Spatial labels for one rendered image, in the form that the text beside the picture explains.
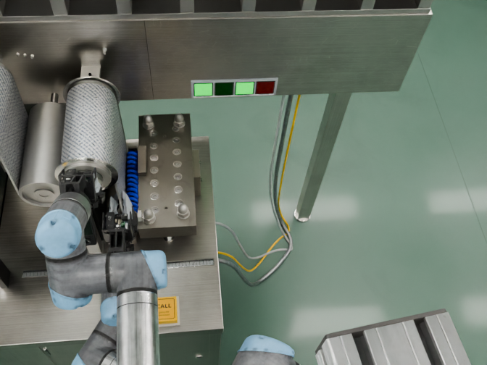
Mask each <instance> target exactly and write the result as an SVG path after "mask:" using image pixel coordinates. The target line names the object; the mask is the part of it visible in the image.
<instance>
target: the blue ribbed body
mask: <svg viewBox="0 0 487 365"><path fill-rule="evenodd" d="M127 156H128V157H127V160H128V161H127V169H128V170H127V176H126V177H127V180H126V182H127V183H128V184H127V185H126V186H127V189H126V191H127V193H126V194H127V195H128V197H129V199H130V202H131V203H132V205H133V209H134V211H136V213H137V212H138V151H136V152H135V150H134V149H131V150H130V151H129V152H127Z"/></svg>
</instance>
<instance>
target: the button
mask: <svg viewBox="0 0 487 365"><path fill-rule="evenodd" d="M158 315H159V324H172V323H178V310H177V297H176V296H172V297H161V298H158Z"/></svg>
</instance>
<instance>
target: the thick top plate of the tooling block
mask: <svg viewBox="0 0 487 365"><path fill-rule="evenodd" d="M150 115H151V117H152V119H153V122H154V127H153V128H152V129H150V130H147V129H145V128H143V117H144V115H139V116H138V146H146V176H138V210H139V211H140V210H141V211H142V216H143V212H144V210H145V209H151V210H152V211H153V212H154V215H155V217H156V220H155V222H154V223H153V224H151V225H147V224H145V223H144V222H143V220H142V222H138V231H139V235H140V238H163V237H175V236H187V235H196V205H195V192H194V179H193V154H192V141H191V116H190V113H188V114H182V115H183V117H184V121H185V123H186V124H185V126H184V127H182V128H176V127H175V126H174V124H173V122H174V118H175V115H176V114H150ZM181 204H185V205H186V206H187V207H188V210H189V211H190V215H189V217H188V218H187V219H179V218H178V216H177V211H178V207H179V205H181Z"/></svg>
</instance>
